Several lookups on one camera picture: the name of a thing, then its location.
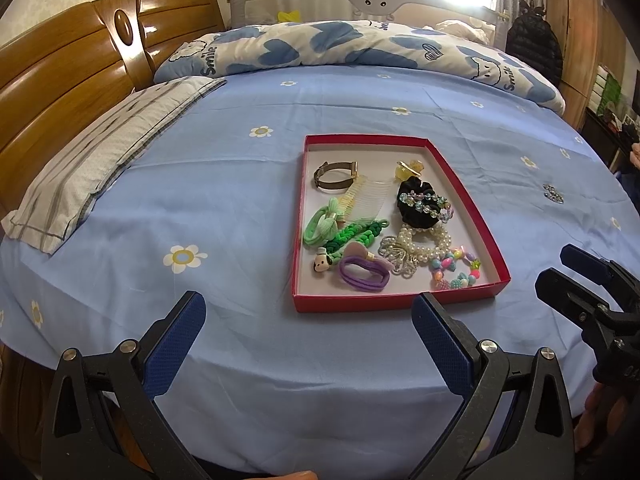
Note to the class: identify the blue heart print quilt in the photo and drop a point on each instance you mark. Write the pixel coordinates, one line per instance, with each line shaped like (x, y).
(350, 42)

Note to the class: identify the yellow toy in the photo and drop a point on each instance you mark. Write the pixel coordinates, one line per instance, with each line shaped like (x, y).
(290, 16)

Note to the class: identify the red cardboard box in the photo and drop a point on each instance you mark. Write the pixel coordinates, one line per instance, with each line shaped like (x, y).
(350, 152)

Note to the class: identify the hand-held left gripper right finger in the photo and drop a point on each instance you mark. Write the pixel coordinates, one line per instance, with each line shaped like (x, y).
(445, 350)

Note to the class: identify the wooden wardrobe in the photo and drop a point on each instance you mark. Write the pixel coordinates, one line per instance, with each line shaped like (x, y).
(580, 10)

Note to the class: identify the blue floral bedsheet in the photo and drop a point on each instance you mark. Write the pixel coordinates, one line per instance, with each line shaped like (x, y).
(225, 310)

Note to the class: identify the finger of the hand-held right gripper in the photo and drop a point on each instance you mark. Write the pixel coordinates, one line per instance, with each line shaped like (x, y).
(582, 260)
(570, 300)

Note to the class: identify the yellow floral hair claw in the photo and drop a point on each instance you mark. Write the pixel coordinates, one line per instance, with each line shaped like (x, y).
(404, 174)

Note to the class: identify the white crumpled cloth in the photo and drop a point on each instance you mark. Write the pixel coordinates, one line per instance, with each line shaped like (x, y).
(460, 30)

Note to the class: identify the rhinestone hair clip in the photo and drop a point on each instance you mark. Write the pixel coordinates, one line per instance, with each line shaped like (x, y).
(552, 193)

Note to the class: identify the person's left hand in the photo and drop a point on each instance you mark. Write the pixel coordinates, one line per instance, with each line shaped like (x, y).
(295, 476)

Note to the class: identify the silver butterfly hair clip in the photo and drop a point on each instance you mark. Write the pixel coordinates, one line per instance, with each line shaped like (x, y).
(397, 255)

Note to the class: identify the olive gold wristwatch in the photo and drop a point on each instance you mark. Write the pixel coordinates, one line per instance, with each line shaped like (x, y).
(327, 186)

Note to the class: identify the dark side cabinet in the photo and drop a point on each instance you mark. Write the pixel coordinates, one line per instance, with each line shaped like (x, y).
(607, 135)

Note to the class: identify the black padded jacket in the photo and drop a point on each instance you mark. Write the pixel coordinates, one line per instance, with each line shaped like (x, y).
(532, 45)

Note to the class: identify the wooden headboard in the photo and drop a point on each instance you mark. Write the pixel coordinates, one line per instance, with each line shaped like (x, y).
(65, 60)

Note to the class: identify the grey striped pillow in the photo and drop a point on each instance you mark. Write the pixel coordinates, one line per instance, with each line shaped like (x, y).
(110, 150)

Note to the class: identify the person's right hand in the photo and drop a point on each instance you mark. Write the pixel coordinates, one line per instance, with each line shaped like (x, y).
(590, 420)

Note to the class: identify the clear plastic hair comb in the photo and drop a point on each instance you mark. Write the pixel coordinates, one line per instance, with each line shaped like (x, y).
(367, 202)

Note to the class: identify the black scrunchie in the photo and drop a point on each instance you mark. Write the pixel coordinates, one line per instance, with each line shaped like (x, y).
(415, 212)

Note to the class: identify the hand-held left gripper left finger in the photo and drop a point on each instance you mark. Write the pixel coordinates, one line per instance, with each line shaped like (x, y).
(175, 345)

